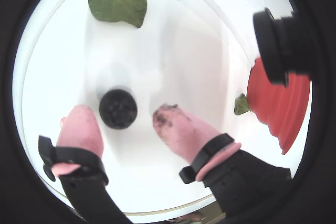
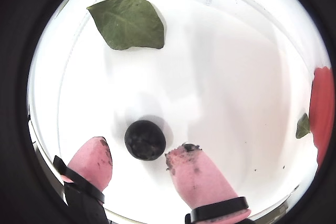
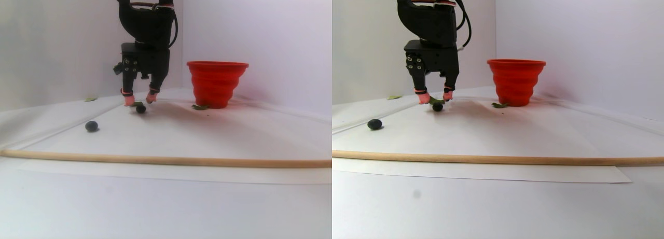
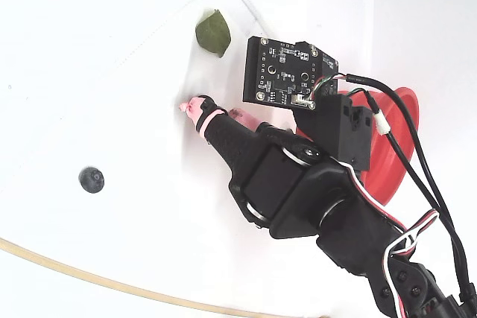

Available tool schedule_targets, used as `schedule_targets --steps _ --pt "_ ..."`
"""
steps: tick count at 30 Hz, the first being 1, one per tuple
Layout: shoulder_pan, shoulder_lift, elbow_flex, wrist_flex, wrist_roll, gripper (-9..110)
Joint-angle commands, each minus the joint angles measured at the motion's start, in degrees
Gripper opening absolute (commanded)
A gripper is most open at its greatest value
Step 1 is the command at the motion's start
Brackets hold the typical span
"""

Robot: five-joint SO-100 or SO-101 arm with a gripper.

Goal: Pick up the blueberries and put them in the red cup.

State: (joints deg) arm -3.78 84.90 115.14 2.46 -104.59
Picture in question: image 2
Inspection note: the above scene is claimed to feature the white paper sheet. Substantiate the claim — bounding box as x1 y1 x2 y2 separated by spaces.
56 0 320 219

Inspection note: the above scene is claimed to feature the small green leaf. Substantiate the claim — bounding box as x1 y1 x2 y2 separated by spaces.
296 113 311 139

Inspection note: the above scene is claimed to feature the red collapsible silicone cup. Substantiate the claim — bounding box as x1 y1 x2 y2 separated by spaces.
309 67 335 167

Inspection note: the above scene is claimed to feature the dark blueberry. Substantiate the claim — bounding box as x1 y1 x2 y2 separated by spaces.
124 120 167 161

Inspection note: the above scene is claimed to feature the large green leaf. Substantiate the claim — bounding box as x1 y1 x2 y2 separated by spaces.
86 0 165 51

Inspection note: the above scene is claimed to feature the pink covered gripper finger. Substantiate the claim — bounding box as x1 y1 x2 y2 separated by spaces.
52 136 113 224

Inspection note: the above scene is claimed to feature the thin wooden strip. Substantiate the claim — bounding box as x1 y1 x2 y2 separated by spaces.
27 119 301 222

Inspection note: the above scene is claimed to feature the pink stained gripper finger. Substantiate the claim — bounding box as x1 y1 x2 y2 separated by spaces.
164 143 253 224

